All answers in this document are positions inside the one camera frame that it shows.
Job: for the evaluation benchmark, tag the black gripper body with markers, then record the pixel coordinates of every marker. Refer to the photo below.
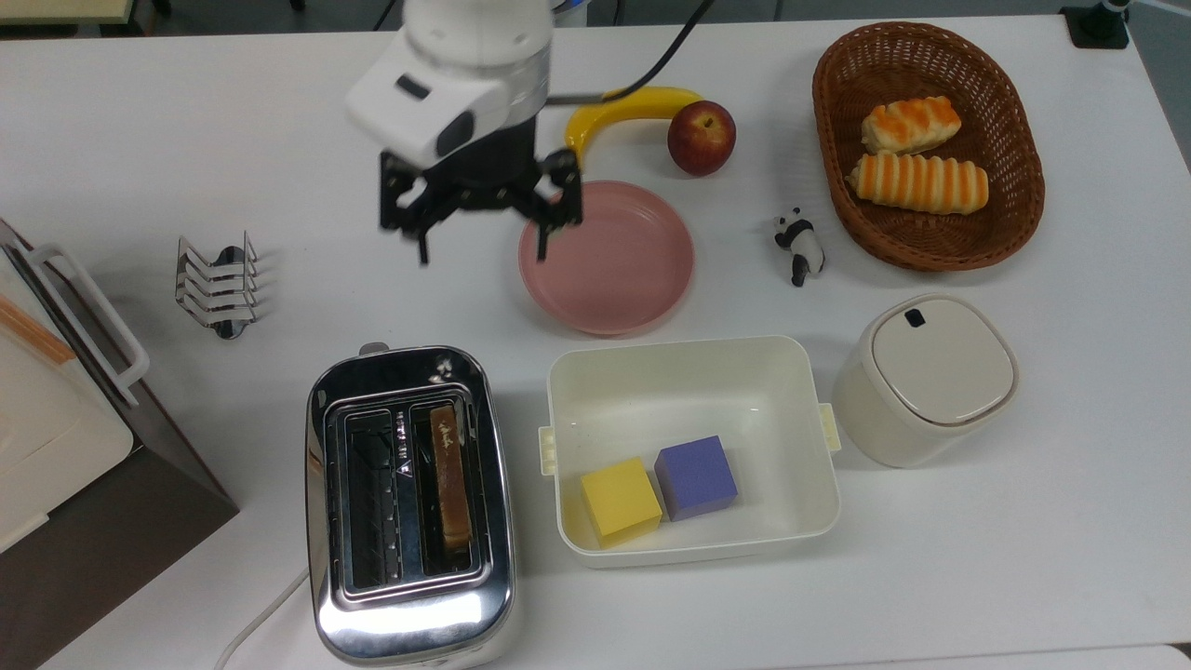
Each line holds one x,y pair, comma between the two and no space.
488,167

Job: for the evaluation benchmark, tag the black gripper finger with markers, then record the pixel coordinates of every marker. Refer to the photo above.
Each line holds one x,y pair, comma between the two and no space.
400,200
563,191

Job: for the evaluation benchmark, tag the brown bread slice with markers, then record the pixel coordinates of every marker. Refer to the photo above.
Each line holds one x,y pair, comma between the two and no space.
451,475

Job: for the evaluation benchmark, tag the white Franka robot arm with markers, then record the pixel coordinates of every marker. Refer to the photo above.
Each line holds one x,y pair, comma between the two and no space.
465,56

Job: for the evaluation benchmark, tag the orange glazed bread roll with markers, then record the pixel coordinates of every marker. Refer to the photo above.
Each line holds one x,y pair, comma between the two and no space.
910,124

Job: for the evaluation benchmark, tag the striped orange bread roll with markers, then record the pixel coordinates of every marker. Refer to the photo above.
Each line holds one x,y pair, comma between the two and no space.
916,183

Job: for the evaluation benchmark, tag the silver cream two-slot toaster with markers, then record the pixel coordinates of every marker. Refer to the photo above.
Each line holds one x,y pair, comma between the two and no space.
409,614

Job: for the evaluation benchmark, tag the cream bread box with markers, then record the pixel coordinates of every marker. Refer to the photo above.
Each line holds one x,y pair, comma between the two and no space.
46,437

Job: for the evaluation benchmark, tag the yellow banana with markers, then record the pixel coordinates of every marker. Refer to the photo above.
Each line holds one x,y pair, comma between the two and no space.
595,116

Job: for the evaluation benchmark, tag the pink plate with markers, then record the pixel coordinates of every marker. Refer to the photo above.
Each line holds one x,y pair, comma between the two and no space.
623,261

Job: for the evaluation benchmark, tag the red apple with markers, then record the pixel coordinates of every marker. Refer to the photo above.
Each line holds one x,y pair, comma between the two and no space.
701,138

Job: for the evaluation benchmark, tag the cream rectangular plastic container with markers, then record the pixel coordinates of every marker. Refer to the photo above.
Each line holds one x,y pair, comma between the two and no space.
689,381

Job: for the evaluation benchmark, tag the panda figurine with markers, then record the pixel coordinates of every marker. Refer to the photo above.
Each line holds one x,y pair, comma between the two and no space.
800,244

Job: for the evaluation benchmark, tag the brown wicker basket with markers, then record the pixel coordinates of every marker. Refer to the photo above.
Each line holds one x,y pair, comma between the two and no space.
837,93

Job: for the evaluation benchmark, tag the yellow cube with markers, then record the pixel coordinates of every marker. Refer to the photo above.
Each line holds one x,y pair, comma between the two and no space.
621,502

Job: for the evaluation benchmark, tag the purple cube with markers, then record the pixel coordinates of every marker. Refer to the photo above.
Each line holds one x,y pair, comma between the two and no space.
696,479

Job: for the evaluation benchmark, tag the beige side table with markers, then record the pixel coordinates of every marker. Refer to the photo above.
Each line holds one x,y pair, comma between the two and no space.
56,9

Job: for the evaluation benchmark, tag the cream lidded round bin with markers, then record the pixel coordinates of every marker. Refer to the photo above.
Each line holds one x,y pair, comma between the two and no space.
930,372

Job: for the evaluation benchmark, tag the brown oven cabinet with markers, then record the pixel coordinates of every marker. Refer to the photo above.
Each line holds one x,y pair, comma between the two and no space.
140,521

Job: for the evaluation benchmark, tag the black camera stand base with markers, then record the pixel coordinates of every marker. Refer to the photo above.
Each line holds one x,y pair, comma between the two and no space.
1096,26

